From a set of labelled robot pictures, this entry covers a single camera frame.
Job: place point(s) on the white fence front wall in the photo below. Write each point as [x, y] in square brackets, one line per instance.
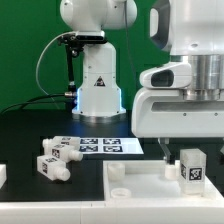
[109, 212]

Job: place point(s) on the white fence wall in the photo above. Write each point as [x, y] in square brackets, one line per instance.
[109, 212]
[3, 175]

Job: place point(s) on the white sheet with markers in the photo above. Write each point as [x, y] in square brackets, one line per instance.
[111, 146]

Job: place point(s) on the white square tabletop tray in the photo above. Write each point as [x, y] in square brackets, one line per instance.
[144, 180]

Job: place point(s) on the white fence left wall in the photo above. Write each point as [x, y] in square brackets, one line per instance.
[3, 175]

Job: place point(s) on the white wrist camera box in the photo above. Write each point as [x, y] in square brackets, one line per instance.
[175, 75]

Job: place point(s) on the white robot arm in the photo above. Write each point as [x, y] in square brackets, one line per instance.
[183, 98]

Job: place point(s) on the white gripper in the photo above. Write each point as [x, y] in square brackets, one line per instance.
[165, 114]

